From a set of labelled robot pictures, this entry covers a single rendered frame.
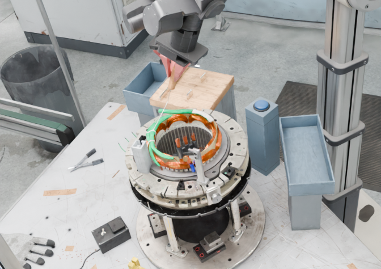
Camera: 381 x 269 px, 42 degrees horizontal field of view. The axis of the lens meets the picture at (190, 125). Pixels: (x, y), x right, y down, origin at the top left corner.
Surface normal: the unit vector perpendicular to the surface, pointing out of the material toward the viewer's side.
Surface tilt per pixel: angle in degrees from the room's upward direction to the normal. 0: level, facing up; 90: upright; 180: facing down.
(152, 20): 75
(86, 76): 0
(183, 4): 38
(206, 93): 0
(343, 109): 90
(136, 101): 90
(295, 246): 0
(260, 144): 90
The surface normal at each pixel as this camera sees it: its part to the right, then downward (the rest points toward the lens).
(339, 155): 0.44, 0.55
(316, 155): -0.14, -0.74
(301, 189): -0.04, 0.66
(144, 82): 0.87, 0.22
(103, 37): -0.44, 0.63
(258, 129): -0.72, 0.53
